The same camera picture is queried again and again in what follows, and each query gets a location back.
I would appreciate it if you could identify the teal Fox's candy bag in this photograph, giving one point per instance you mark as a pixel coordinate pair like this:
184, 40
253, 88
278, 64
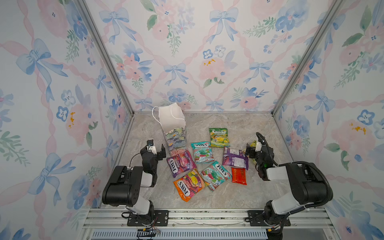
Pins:
202, 152
215, 175

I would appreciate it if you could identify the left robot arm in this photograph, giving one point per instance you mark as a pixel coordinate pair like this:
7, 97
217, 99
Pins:
124, 185

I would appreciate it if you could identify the orange Fox's candy bag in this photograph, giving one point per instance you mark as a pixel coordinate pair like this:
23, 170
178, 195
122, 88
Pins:
189, 185

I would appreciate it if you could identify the aluminium rail frame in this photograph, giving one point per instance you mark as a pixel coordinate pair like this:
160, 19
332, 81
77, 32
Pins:
206, 224

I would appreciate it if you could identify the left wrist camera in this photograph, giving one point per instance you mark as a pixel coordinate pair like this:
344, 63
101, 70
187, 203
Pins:
151, 146

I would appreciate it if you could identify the purple Fox's candy bag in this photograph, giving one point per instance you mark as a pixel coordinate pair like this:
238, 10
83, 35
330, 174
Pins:
181, 163

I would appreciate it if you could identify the green Fox's candy bag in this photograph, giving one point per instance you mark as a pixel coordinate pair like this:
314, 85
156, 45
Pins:
219, 137

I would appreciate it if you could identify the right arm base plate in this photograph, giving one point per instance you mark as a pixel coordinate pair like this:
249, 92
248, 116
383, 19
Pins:
258, 218

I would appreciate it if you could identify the purple snack packet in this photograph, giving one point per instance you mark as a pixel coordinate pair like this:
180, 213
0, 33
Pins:
235, 158

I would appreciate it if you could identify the red snack packet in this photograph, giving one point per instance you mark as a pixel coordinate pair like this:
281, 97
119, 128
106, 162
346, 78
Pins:
239, 176

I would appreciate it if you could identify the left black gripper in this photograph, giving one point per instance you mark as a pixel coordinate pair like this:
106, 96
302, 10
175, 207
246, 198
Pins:
161, 151

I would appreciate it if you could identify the floral paper bag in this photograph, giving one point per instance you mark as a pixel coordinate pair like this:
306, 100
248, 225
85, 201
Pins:
173, 124

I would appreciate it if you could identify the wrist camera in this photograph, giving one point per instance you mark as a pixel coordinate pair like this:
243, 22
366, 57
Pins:
151, 146
258, 145

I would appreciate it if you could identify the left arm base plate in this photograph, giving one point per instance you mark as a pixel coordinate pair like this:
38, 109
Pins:
156, 218

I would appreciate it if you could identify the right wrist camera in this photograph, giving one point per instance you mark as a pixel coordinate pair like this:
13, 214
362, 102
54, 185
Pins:
258, 145

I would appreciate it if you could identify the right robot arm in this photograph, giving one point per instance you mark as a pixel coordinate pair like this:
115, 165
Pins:
309, 188

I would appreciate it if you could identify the yellow snack packet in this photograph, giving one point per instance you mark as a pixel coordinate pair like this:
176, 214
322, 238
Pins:
251, 151

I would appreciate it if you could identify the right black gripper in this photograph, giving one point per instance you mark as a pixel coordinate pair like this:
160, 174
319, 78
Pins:
251, 150

